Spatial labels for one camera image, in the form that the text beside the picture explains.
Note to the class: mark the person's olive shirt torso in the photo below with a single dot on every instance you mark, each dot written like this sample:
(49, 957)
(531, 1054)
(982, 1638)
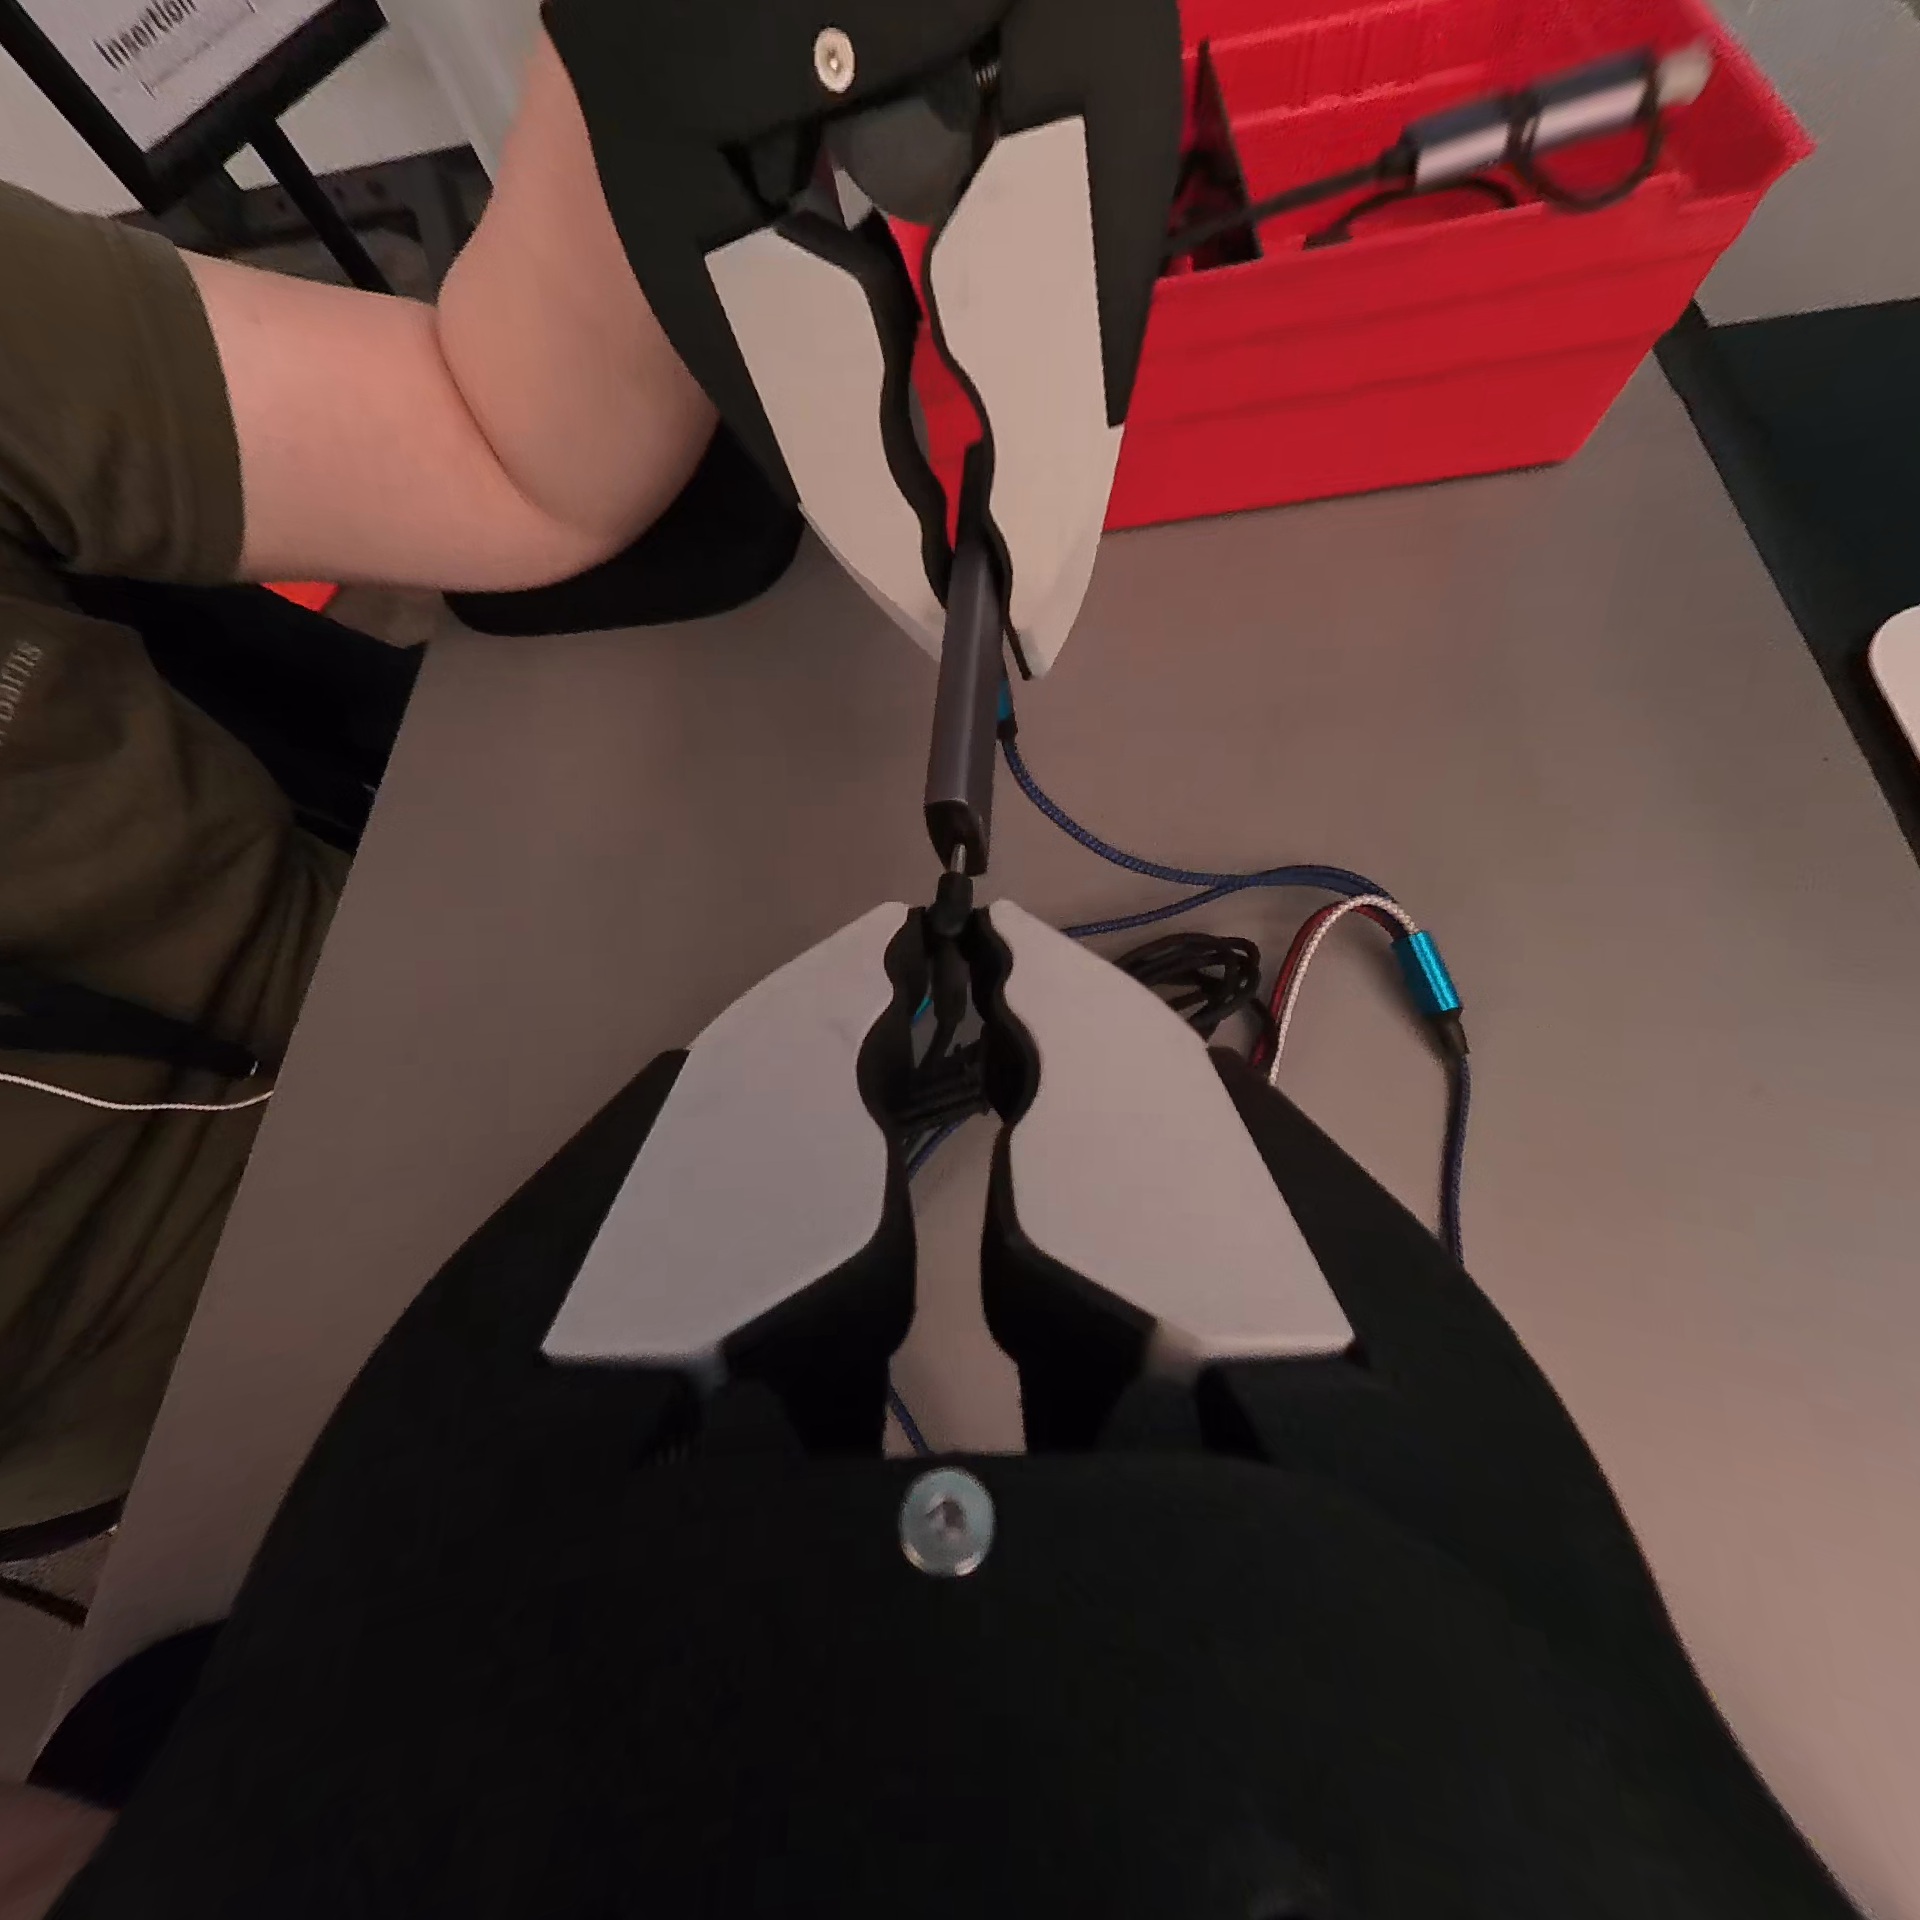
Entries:
(136, 839)

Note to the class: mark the black framed marker sign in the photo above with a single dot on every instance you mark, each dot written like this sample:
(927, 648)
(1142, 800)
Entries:
(195, 60)

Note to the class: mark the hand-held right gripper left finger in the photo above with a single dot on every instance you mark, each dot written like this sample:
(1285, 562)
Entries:
(751, 1171)

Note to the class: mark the black elbow pad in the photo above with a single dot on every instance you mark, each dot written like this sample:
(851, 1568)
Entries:
(646, 571)

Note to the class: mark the black bin divider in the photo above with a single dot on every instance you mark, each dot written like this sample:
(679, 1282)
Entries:
(1218, 166)

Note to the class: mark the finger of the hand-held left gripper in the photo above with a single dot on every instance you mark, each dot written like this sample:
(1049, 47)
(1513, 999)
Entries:
(1035, 375)
(810, 375)

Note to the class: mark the small red object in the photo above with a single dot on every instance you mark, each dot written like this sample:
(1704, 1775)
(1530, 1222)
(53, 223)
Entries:
(299, 595)

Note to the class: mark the grey usb hub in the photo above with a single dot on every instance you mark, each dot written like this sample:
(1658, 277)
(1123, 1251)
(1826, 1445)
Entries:
(1478, 135)
(963, 720)

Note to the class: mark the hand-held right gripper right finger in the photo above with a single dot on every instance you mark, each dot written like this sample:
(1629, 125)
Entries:
(1155, 1186)

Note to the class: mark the red plastic bin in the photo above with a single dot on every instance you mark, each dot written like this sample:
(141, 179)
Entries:
(1350, 390)

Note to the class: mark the white tablet stand base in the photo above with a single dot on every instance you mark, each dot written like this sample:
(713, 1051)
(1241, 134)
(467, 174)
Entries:
(1902, 675)

